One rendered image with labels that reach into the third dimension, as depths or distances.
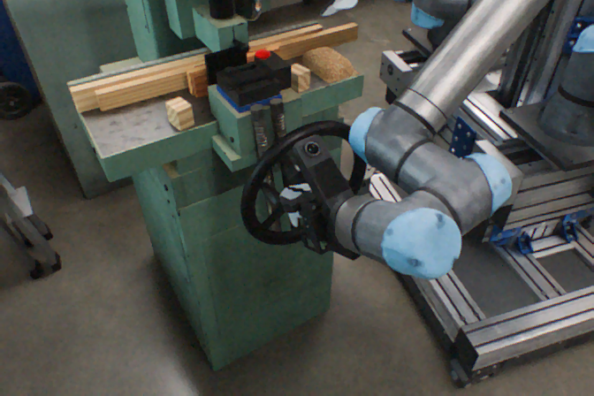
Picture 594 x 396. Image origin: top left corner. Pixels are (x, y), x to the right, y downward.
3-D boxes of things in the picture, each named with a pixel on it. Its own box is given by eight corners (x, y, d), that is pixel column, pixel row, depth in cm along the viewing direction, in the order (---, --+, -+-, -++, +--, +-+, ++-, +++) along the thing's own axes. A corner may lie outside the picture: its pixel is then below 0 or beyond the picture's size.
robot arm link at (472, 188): (451, 125, 63) (390, 162, 58) (526, 170, 56) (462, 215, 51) (444, 169, 68) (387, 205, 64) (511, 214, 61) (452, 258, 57)
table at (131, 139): (122, 214, 83) (113, 188, 79) (81, 129, 103) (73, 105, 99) (389, 114, 107) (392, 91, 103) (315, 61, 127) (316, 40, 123)
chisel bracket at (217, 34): (221, 66, 101) (217, 28, 96) (196, 42, 110) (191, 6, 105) (252, 58, 104) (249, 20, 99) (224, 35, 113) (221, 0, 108)
